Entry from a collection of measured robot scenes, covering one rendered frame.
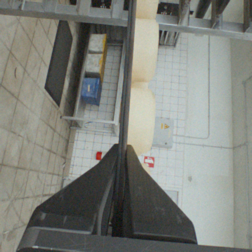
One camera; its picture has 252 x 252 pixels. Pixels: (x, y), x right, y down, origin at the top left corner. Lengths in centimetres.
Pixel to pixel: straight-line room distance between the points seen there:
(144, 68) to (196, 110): 433
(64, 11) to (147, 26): 53
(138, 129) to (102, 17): 54
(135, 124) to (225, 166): 433
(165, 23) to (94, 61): 336
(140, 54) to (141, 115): 5
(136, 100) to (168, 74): 451
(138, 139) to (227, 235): 435
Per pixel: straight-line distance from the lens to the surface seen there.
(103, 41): 417
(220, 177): 441
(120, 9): 68
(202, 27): 69
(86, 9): 69
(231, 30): 71
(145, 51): 17
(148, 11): 21
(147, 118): 15
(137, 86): 23
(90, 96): 372
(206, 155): 436
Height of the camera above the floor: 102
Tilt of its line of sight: level
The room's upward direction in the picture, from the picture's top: 96 degrees clockwise
